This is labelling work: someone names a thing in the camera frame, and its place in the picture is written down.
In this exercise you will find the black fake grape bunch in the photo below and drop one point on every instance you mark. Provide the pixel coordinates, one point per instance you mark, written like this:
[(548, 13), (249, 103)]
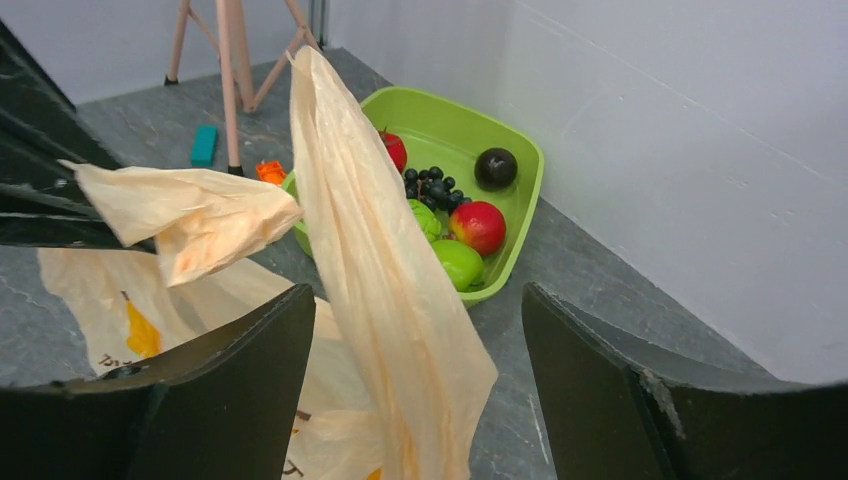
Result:
[(433, 188)]

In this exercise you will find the green plastic basin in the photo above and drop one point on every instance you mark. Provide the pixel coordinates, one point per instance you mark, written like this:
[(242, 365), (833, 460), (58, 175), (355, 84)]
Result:
[(439, 132)]

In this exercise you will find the red fake apple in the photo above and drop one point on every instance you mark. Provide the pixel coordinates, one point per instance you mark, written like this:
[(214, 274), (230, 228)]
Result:
[(479, 225)]

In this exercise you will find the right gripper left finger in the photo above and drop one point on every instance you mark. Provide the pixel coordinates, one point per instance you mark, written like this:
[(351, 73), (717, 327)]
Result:
[(185, 397)]

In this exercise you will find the dark purple fake plum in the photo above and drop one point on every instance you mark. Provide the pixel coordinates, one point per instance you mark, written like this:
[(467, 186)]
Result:
[(495, 169)]

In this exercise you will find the green bumpy fake fruit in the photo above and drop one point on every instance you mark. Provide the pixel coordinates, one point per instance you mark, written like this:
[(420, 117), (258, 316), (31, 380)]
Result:
[(427, 220)]

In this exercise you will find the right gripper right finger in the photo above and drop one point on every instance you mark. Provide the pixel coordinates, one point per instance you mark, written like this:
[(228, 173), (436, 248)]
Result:
[(617, 406)]

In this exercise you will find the orange curved toy block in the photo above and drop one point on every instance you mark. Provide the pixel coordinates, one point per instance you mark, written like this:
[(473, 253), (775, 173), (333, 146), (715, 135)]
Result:
[(271, 172)]

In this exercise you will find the pink music stand tripod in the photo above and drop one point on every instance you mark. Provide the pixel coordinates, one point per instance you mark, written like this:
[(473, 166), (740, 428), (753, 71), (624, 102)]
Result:
[(231, 45)]

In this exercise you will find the green fake apple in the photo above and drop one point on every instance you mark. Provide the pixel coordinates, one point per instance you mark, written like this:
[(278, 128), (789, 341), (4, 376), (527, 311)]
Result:
[(463, 264)]

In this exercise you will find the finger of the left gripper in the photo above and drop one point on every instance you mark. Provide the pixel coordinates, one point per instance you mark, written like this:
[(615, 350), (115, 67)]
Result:
[(42, 204)]

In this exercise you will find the beige plastic banana-print bag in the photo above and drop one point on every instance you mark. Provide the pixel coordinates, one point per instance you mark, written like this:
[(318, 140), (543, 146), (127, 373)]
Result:
[(395, 378)]

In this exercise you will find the red fake pomegranate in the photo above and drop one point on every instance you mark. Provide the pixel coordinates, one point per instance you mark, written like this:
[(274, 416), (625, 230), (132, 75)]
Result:
[(395, 148)]

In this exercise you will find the teal toy block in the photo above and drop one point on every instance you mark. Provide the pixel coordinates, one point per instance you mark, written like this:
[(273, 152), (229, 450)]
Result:
[(204, 146)]

